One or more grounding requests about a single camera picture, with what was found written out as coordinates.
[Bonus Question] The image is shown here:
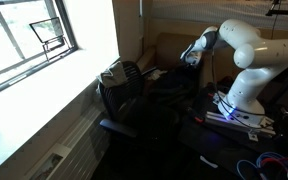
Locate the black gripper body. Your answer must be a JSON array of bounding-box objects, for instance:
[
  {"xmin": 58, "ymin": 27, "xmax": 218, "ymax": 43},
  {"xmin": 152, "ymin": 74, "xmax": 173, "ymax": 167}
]
[{"xmin": 183, "ymin": 60, "xmax": 202, "ymax": 72}]

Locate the black mesh office chair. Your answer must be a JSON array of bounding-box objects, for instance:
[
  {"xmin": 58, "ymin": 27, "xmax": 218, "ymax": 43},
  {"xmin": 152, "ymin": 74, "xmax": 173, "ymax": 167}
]
[{"xmin": 97, "ymin": 60, "xmax": 182, "ymax": 141}]

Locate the grey garment on chair back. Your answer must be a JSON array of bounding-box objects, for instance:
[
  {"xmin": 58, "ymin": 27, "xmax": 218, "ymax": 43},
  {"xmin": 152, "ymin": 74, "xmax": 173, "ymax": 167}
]
[{"xmin": 96, "ymin": 60, "xmax": 129, "ymax": 89}]

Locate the dark backpack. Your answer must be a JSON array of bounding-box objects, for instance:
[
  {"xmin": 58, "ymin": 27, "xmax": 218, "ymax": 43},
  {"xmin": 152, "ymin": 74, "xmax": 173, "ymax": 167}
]
[{"xmin": 148, "ymin": 68, "xmax": 200, "ymax": 105}]

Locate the white cloth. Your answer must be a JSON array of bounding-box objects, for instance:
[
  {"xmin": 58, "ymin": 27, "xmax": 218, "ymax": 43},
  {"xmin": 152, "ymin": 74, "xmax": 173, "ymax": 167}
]
[{"xmin": 146, "ymin": 68, "xmax": 168, "ymax": 81}]

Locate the black bag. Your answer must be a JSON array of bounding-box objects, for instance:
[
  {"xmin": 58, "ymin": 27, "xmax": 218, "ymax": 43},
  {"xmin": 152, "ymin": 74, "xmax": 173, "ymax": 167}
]
[{"xmin": 217, "ymin": 75, "xmax": 240, "ymax": 93}]

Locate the white dotted fabric panel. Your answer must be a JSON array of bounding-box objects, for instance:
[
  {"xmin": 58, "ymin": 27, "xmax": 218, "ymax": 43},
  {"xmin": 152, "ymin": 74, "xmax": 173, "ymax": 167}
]
[{"xmin": 150, "ymin": 0, "xmax": 288, "ymax": 30}]

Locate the black robot table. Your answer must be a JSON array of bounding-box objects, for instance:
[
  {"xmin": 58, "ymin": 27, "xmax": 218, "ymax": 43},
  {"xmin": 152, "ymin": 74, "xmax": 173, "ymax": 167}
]
[{"xmin": 178, "ymin": 84, "xmax": 288, "ymax": 168}]

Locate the white paper strip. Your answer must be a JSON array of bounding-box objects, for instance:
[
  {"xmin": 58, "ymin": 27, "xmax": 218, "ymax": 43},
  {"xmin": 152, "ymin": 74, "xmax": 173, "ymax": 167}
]
[{"xmin": 199, "ymin": 155, "xmax": 219, "ymax": 169}]

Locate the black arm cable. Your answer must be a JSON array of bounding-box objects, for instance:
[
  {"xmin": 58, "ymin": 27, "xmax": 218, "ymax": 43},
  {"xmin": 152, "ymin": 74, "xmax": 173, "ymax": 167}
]
[{"xmin": 211, "ymin": 49, "xmax": 272, "ymax": 130}]

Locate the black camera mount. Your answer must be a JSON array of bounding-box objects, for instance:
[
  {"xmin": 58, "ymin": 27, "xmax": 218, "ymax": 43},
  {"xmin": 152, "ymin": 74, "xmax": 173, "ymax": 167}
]
[{"xmin": 264, "ymin": 0, "xmax": 288, "ymax": 17}]

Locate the blue cable coil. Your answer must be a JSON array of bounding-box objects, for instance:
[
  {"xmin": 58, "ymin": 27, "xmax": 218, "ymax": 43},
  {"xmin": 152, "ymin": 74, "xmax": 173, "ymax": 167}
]
[{"xmin": 236, "ymin": 151, "xmax": 288, "ymax": 180}]

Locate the red cable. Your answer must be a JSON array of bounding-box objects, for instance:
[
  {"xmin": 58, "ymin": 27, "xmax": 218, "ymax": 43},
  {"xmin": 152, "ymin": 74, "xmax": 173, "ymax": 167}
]
[{"xmin": 259, "ymin": 155, "xmax": 288, "ymax": 168}]

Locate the black window frame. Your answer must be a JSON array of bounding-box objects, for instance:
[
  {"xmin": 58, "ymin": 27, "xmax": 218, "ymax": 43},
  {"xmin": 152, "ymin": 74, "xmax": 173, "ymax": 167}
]
[{"xmin": 0, "ymin": 0, "xmax": 79, "ymax": 101}]

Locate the white wall heater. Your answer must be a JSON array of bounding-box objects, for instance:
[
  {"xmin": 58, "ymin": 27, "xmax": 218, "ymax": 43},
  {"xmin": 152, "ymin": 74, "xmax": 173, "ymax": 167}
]
[{"xmin": 23, "ymin": 103, "xmax": 112, "ymax": 180}]

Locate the panel on wire stand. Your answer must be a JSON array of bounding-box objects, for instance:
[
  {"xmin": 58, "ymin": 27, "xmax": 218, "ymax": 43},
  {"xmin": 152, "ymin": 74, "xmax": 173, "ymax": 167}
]
[{"xmin": 29, "ymin": 16, "xmax": 77, "ymax": 63}]

